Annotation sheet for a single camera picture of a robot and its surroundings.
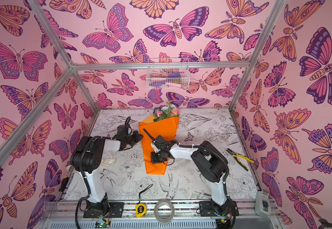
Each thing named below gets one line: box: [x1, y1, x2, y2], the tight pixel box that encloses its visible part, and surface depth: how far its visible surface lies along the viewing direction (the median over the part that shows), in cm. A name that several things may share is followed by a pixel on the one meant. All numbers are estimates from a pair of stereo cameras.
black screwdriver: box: [58, 176, 69, 192], surface depth 87 cm
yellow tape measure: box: [135, 203, 148, 219], surface depth 74 cm
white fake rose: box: [162, 104, 177, 115], surface depth 115 cm
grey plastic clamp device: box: [254, 190, 271, 218], surface depth 73 cm
